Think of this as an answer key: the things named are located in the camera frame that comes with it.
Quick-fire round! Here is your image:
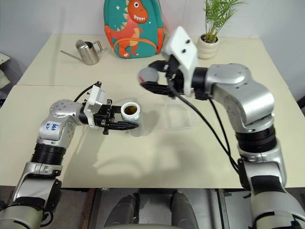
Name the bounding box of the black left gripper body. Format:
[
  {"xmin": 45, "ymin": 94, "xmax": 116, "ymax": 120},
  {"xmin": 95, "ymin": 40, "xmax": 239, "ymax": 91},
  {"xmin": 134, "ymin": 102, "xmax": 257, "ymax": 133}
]
[{"xmin": 93, "ymin": 99, "xmax": 115, "ymax": 135}]

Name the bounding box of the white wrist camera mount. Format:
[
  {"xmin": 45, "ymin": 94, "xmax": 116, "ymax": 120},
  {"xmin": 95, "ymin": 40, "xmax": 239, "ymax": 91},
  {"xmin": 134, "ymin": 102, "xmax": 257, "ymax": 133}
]
[
  {"xmin": 162, "ymin": 25, "xmax": 200, "ymax": 97},
  {"xmin": 84, "ymin": 85, "xmax": 108, "ymax": 129}
]

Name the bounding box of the dark rounded shape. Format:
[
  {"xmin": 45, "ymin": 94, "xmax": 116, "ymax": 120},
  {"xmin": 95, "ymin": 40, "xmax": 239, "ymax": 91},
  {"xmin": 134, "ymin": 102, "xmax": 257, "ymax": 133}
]
[
  {"xmin": 171, "ymin": 191, "xmax": 200, "ymax": 229},
  {"xmin": 113, "ymin": 192, "xmax": 141, "ymax": 226}
]

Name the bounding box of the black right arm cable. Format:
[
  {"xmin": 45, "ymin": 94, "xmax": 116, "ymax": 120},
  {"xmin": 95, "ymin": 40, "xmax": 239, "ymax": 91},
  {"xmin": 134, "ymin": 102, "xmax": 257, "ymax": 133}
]
[{"xmin": 166, "ymin": 76, "xmax": 243, "ymax": 178}]

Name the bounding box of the grey robot torso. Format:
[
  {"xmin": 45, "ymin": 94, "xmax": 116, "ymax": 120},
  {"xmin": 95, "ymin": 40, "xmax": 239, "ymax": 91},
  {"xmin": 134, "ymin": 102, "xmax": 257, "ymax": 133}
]
[{"xmin": 99, "ymin": 222, "xmax": 208, "ymax": 229}]

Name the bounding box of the teal dinosaur backpack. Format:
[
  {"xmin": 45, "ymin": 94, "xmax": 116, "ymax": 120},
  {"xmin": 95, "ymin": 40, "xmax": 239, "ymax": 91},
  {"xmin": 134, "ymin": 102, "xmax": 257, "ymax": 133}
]
[{"xmin": 103, "ymin": 0, "xmax": 169, "ymax": 59}]

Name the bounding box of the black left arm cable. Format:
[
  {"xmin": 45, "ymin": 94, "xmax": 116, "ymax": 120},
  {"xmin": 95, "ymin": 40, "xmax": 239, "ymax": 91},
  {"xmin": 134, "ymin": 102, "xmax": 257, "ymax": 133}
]
[{"xmin": 73, "ymin": 81, "xmax": 102, "ymax": 103}]

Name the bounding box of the white ribbed plant pot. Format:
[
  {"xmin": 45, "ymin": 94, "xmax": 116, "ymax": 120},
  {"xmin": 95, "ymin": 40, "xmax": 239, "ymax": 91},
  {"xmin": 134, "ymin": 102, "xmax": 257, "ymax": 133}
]
[{"xmin": 196, "ymin": 33, "xmax": 219, "ymax": 60}]

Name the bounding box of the silver metal watering can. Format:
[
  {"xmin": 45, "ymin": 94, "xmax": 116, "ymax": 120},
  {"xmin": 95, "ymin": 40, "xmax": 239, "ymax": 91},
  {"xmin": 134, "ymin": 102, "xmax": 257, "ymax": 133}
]
[{"xmin": 60, "ymin": 39, "xmax": 103, "ymax": 66}]

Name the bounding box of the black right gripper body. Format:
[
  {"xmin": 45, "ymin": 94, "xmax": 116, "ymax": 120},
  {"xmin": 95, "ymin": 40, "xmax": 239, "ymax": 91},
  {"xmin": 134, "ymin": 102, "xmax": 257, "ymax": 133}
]
[{"xmin": 164, "ymin": 54, "xmax": 186, "ymax": 98}]

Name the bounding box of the grey flat object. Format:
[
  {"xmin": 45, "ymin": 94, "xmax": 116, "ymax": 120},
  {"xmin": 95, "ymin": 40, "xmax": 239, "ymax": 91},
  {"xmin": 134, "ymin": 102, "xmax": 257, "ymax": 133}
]
[{"xmin": 0, "ymin": 52, "xmax": 11, "ymax": 65}]

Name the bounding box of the green palm plant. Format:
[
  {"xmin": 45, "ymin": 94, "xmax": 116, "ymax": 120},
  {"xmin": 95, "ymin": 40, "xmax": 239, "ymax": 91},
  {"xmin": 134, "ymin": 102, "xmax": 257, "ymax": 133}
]
[{"xmin": 202, "ymin": 0, "xmax": 247, "ymax": 43}]

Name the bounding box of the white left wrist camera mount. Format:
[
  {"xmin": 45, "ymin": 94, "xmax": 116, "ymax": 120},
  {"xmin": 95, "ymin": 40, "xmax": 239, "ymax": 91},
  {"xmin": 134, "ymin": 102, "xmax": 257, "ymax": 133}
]
[{"xmin": 84, "ymin": 85, "xmax": 108, "ymax": 129}]

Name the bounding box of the grey jar lid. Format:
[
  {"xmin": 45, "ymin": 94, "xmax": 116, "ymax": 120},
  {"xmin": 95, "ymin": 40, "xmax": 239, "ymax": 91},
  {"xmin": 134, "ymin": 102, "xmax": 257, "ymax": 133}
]
[{"xmin": 138, "ymin": 67, "xmax": 159, "ymax": 84}]

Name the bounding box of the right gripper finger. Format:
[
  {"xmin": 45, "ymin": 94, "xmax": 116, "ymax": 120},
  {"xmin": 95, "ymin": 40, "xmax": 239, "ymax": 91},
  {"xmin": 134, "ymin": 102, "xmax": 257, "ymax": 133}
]
[
  {"xmin": 148, "ymin": 60, "xmax": 169, "ymax": 72},
  {"xmin": 141, "ymin": 81, "xmax": 174, "ymax": 97}
]

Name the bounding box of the clear plastic container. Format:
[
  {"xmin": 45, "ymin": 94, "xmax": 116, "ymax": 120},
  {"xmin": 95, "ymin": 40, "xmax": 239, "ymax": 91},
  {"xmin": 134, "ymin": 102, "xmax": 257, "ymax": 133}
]
[{"xmin": 165, "ymin": 103, "xmax": 197, "ymax": 131}]

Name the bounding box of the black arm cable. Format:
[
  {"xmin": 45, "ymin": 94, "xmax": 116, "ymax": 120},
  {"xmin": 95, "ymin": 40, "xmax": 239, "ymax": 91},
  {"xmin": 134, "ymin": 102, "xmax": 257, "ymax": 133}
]
[
  {"xmin": 73, "ymin": 81, "xmax": 102, "ymax": 103},
  {"xmin": 166, "ymin": 76, "xmax": 243, "ymax": 178}
]

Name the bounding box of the clear jar with contents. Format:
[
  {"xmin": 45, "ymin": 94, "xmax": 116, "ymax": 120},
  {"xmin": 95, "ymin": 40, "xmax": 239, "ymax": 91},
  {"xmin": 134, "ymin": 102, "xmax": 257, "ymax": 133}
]
[{"xmin": 120, "ymin": 101, "xmax": 143, "ymax": 138}]

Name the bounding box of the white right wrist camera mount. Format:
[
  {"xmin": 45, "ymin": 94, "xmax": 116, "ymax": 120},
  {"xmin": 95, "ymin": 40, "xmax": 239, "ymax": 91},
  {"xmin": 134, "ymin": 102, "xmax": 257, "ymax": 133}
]
[{"xmin": 162, "ymin": 25, "xmax": 200, "ymax": 97}]

